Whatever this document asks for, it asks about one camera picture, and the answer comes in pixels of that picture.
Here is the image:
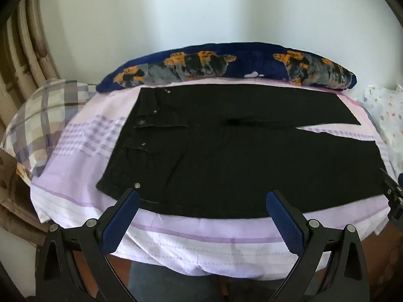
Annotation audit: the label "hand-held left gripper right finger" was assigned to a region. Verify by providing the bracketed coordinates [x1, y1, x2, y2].
[265, 190, 370, 302]

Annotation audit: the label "brown patterned cloth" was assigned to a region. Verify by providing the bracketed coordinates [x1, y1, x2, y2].
[0, 148, 48, 246]

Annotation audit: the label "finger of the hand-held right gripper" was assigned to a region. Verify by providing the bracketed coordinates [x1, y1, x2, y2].
[379, 167, 403, 222]

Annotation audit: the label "black pants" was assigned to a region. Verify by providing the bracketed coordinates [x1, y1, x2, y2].
[96, 85, 392, 219]

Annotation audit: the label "person's own legs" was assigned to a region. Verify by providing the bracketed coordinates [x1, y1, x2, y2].
[129, 256, 284, 302]

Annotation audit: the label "plaid pillow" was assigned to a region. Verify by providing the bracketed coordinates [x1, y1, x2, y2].
[2, 79, 98, 178]

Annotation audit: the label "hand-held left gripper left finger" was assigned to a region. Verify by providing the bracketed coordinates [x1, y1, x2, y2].
[35, 183, 141, 302]

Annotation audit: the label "white dotted cloth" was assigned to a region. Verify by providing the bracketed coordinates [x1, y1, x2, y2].
[357, 83, 403, 177]

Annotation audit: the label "navy orange patterned pillow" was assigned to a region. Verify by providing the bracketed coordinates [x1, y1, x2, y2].
[96, 42, 358, 93]

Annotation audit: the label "beige rattan headboard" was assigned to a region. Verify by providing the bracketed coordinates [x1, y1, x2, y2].
[0, 0, 62, 126]

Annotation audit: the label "purple striped bedsheet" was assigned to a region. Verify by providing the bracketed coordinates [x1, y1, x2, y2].
[30, 80, 397, 280]

